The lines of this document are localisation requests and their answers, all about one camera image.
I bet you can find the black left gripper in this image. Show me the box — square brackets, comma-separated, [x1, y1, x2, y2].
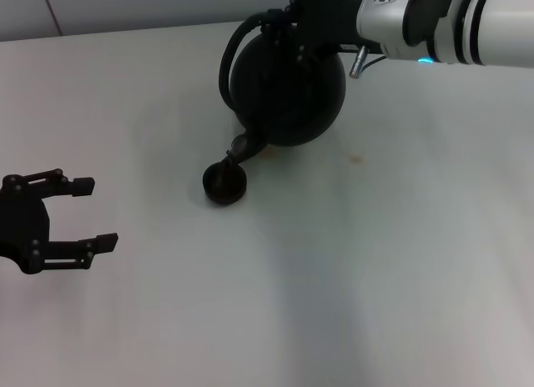
[0, 168, 119, 276]

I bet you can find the black round teapot with handle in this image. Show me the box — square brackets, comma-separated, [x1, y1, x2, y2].
[218, 12, 348, 169]

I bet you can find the thin right gripper cable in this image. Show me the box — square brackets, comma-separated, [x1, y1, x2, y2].
[349, 44, 389, 79]

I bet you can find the small black teacup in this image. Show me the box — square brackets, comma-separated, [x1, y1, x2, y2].
[202, 161, 248, 206]

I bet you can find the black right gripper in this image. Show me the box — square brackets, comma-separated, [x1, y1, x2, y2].
[261, 0, 369, 69]

